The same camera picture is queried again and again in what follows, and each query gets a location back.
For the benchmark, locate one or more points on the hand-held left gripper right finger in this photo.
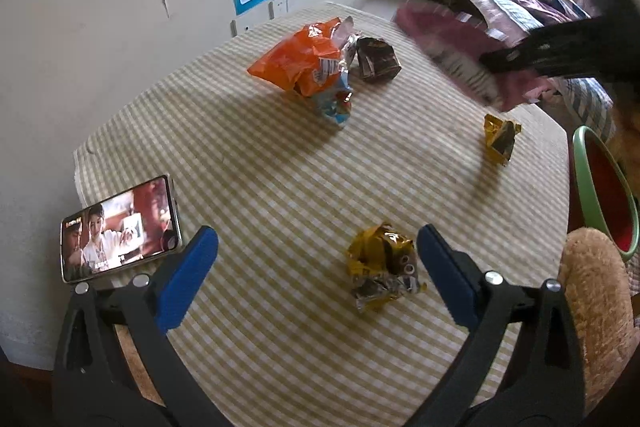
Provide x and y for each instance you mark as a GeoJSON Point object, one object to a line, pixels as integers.
{"type": "Point", "coordinates": [445, 272]}

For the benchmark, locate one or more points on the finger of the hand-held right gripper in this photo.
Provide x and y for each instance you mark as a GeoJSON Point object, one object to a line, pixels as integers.
{"type": "Point", "coordinates": [545, 52]}

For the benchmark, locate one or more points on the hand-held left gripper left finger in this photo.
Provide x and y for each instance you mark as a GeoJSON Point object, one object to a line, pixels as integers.
{"type": "Point", "coordinates": [187, 277]}

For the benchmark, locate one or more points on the yellow wrapper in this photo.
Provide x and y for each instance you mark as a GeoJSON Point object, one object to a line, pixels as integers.
{"type": "Point", "coordinates": [380, 252]}

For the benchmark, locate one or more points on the maroon snack bag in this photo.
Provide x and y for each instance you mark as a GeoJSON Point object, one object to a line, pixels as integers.
{"type": "Point", "coordinates": [440, 32]}

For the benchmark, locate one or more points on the green basin with red inside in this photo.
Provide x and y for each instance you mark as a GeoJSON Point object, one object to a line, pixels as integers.
{"type": "Point", "coordinates": [582, 187]}

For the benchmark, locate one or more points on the purple duvet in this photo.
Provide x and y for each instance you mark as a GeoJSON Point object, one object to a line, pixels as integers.
{"type": "Point", "coordinates": [540, 4]}

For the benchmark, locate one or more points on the smartphone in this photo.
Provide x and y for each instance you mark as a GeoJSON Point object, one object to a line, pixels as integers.
{"type": "Point", "coordinates": [120, 227]}

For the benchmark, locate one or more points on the gold and black wrapper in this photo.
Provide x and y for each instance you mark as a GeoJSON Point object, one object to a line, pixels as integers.
{"type": "Point", "coordinates": [500, 139]}

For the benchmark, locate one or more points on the person's brown plush clothing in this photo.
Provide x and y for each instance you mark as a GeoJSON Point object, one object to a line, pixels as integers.
{"type": "Point", "coordinates": [595, 307]}

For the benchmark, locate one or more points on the dark brown snack packet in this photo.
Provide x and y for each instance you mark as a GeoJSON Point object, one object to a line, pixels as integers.
{"type": "Point", "coordinates": [377, 59]}

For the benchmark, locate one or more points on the light blue snack wrapper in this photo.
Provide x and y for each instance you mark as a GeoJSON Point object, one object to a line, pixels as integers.
{"type": "Point", "coordinates": [335, 109]}

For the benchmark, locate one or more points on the orange snack bag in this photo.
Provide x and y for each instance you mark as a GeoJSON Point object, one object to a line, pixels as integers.
{"type": "Point", "coordinates": [290, 62]}

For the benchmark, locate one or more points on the white wall socket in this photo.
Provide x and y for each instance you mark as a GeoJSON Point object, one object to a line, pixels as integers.
{"type": "Point", "coordinates": [279, 6]}

